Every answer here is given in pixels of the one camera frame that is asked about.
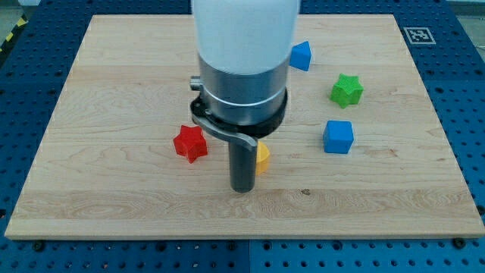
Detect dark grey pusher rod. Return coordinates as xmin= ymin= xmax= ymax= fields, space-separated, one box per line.
xmin=228 ymin=137 xmax=258 ymax=193

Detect white fiducial marker tag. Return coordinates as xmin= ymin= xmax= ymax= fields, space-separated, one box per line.
xmin=403 ymin=27 xmax=436 ymax=45

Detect blue cube block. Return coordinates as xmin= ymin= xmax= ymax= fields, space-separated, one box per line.
xmin=323 ymin=120 xmax=354 ymax=154

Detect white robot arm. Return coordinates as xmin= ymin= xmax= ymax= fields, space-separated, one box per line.
xmin=190 ymin=0 xmax=300 ymax=193

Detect red star block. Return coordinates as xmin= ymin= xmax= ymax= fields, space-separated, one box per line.
xmin=173 ymin=125 xmax=208 ymax=164

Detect green star block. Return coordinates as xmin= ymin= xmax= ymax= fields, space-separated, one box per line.
xmin=330 ymin=74 xmax=364 ymax=108

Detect light wooden board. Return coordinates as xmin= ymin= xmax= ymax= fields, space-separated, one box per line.
xmin=5 ymin=14 xmax=484 ymax=240

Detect blue pentagon block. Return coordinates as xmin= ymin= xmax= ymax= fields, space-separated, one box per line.
xmin=289 ymin=41 xmax=311 ymax=71

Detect yellow heart block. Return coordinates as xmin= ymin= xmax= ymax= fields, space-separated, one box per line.
xmin=255 ymin=140 xmax=271 ymax=175

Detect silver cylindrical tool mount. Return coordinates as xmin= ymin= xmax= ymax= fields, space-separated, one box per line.
xmin=189 ymin=57 xmax=288 ymax=151

